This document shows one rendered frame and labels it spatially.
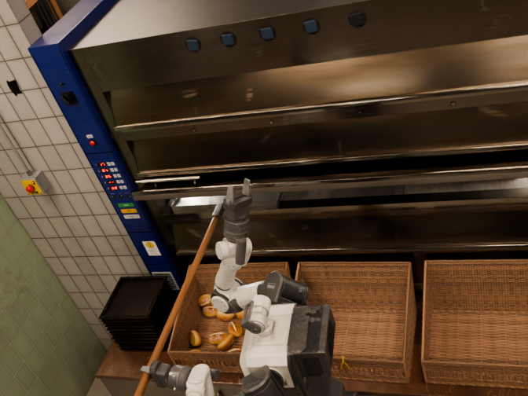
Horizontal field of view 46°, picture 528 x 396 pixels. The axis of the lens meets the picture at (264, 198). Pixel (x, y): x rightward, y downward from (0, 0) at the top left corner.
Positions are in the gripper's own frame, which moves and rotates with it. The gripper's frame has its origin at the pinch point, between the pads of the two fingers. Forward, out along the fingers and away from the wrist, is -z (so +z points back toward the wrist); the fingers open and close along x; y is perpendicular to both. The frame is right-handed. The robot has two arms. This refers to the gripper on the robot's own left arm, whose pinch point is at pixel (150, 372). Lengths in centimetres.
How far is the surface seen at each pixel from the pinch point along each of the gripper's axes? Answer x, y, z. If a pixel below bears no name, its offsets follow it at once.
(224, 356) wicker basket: 48, 42, -4
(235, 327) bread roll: 55, 64, -10
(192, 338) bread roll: 55, 54, -30
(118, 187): -20, 83, -57
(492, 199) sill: 2, 105, 111
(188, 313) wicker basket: 49, 65, -36
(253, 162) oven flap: -28, 92, 15
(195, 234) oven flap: 16, 89, -31
